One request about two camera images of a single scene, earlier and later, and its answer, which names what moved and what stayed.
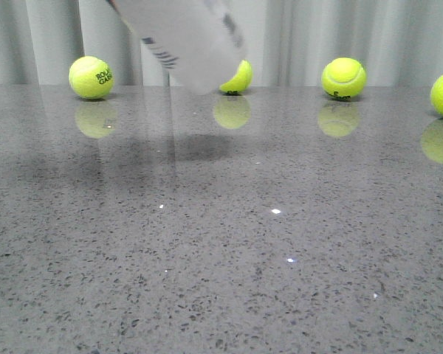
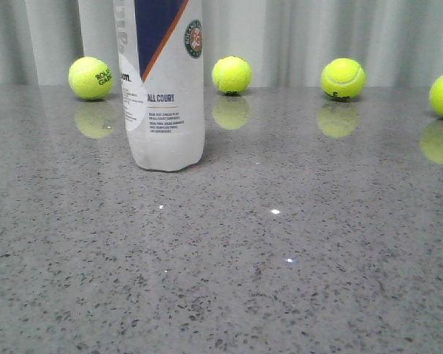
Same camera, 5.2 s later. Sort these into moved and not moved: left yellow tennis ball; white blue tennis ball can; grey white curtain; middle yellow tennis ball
Moved: white blue tennis ball can
Not moved: grey white curtain; left yellow tennis ball; middle yellow tennis ball
